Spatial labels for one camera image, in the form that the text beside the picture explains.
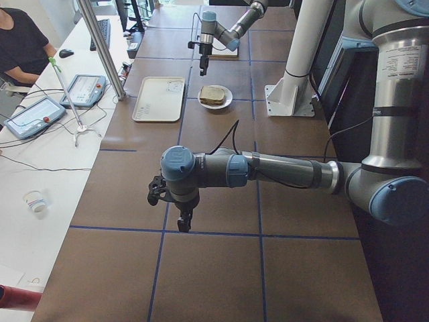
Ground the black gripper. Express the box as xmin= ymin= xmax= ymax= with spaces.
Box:
xmin=175 ymin=199 xmax=199 ymax=232
xmin=199 ymin=42 xmax=212 ymax=76

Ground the brown bread slice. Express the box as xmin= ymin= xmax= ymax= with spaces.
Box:
xmin=200 ymin=86 xmax=226 ymax=100

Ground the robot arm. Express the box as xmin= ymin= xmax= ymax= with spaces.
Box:
xmin=199 ymin=0 xmax=268 ymax=76
xmin=147 ymin=1 xmax=428 ymax=233

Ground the white round plate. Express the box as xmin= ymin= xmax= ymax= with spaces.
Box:
xmin=197 ymin=85 xmax=233 ymax=109

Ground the wooden cutting board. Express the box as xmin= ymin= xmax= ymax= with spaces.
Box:
xmin=209 ymin=47 xmax=239 ymax=60

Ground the bottom toast slice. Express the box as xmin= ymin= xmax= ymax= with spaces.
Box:
xmin=200 ymin=97 xmax=225 ymax=107

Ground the cream bear serving tray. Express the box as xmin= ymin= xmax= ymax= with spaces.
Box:
xmin=131 ymin=76 xmax=185 ymax=122

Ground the black keyboard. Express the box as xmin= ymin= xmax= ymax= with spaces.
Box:
xmin=89 ymin=19 xmax=111 ymax=51

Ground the far teach pendant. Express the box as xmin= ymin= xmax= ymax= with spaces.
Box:
xmin=68 ymin=74 xmax=107 ymax=109

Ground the teach pendant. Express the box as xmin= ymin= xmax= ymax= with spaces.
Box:
xmin=68 ymin=74 xmax=107 ymax=109
xmin=3 ymin=97 xmax=66 ymax=140

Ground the black computer mouse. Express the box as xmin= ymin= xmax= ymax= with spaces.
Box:
xmin=59 ymin=49 xmax=74 ymax=58

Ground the white side desk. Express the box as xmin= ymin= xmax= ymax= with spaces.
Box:
xmin=0 ymin=15 xmax=135 ymax=313

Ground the near teach pendant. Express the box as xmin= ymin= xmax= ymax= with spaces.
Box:
xmin=3 ymin=97 xmax=66 ymax=140

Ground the person in black shirt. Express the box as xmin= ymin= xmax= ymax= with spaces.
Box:
xmin=1 ymin=7 xmax=57 ymax=87

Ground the red object at corner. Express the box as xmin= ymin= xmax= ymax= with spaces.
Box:
xmin=0 ymin=285 xmax=42 ymax=311

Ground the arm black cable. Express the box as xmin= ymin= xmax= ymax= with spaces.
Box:
xmin=210 ymin=119 xmax=374 ymax=189

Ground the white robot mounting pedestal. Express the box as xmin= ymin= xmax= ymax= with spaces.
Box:
xmin=265 ymin=0 xmax=334 ymax=117

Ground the aluminium frame post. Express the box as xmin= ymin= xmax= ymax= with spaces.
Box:
xmin=77 ymin=0 xmax=126 ymax=101

